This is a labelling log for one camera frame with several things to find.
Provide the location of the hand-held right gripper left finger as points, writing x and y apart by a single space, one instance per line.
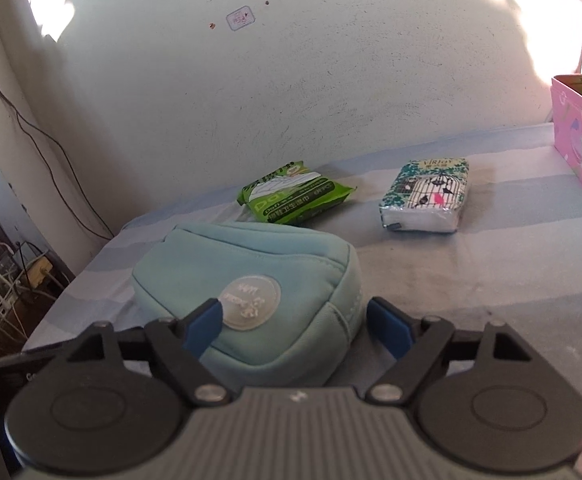
203 327

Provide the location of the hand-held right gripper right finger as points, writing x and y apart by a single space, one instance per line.
391 327

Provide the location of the light blue fabric pouch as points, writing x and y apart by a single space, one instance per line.
281 260

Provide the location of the pink storage box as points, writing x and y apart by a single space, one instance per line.
571 125

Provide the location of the yellowish power strip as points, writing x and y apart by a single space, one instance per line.
40 270

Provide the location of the patterned tissue pack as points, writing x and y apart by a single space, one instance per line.
421 192

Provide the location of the green wet wipes pack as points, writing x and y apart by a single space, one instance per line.
291 200

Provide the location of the white wall sticker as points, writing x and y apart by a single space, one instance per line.
240 19

